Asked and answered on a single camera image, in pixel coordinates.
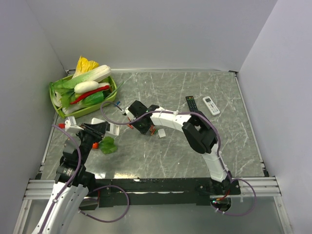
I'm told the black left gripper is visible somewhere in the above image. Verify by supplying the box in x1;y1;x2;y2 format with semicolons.
76;121;108;164

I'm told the red white remote control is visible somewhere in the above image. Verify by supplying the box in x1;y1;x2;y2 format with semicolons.
91;118;120;136

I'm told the white battery cover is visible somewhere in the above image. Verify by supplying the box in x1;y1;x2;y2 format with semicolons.
157;129;166;138

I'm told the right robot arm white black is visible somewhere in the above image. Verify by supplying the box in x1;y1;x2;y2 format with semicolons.
125;100;232;194

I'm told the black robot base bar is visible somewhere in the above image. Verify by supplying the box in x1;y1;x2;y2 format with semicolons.
89;177;241;208

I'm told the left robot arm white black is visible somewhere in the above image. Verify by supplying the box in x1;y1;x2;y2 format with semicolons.
33;120;110;234

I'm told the pile of colourful batteries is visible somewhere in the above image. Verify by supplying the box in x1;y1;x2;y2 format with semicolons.
127;117;156;137

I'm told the black TV remote control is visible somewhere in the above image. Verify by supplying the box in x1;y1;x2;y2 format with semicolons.
185;96;198;112

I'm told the white air conditioner remote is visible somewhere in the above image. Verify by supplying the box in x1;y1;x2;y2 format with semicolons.
203;96;220;116

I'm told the orange carrot toy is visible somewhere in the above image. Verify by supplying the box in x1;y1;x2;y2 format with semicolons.
92;136;118;155

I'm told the red chili pepper toy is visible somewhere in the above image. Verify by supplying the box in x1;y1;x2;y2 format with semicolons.
70;85;110;105

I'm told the white radish toy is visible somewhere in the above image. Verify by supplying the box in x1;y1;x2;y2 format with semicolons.
74;81;99;94

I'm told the green leafy vegetable toy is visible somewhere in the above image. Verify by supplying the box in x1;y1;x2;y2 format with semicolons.
49;80;110;112

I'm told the napa cabbage toy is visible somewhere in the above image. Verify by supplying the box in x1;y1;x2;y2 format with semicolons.
72;56;111;83

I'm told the green plastic basket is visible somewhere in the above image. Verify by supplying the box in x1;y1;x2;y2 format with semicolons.
49;76;120;119

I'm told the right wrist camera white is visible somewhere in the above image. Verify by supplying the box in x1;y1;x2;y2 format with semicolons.
122;107;136;121

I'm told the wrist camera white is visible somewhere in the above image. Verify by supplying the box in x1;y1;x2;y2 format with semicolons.
58;116;83;134
122;107;136;121

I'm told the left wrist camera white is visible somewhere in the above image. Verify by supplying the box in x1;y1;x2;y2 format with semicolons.
58;116;83;134

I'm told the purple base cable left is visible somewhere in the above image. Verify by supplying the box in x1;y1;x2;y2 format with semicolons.
77;185;130;223

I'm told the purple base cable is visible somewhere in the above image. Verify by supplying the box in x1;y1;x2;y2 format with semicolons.
211;179;258;217
77;185;130;223

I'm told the aluminium frame rail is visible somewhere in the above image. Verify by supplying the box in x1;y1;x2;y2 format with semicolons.
12;114;282;234

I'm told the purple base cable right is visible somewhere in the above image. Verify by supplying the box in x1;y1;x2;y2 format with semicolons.
211;179;258;217

